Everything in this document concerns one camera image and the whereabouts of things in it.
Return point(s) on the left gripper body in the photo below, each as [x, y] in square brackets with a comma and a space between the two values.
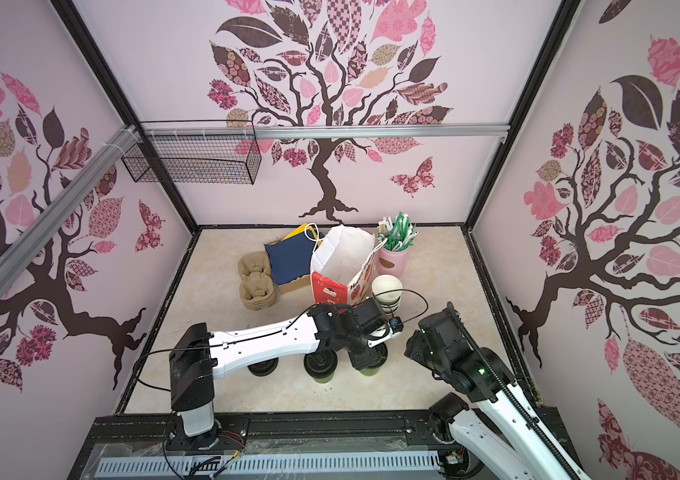
[361, 354]

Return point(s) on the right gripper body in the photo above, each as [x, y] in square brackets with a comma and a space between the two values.
[419, 350]

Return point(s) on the black cup lid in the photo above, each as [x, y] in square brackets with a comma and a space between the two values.
[321, 363]
[377, 357]

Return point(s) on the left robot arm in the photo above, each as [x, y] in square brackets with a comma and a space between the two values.
[202, 356]

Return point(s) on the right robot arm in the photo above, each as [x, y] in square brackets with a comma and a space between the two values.
[487, 413]

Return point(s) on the stack of paper cups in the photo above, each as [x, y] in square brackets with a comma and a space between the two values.
[387, 291]

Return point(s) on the white red paper bag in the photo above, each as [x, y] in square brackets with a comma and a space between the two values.
[341, 266]

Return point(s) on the pink straw holder cup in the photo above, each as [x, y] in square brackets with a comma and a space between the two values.
[391, 263]

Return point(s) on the navy napkin stack box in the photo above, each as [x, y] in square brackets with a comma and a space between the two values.
[290, 258]

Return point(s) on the stack of black lids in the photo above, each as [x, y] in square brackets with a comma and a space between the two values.
[264, 368]

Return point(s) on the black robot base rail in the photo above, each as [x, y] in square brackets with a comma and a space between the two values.
[152, 435]

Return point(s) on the white cable duct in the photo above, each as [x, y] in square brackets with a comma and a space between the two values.
[267, 465]

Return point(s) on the aluminium rail back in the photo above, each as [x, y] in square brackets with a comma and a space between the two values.
[331, 132]

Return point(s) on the aluminium rail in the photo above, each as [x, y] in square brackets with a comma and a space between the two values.
[22, 252]
[331, 132]

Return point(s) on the black wire basket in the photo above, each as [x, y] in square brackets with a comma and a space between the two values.
[216, 153]

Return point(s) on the aluminium rail left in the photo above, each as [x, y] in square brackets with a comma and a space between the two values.
[22, 252]

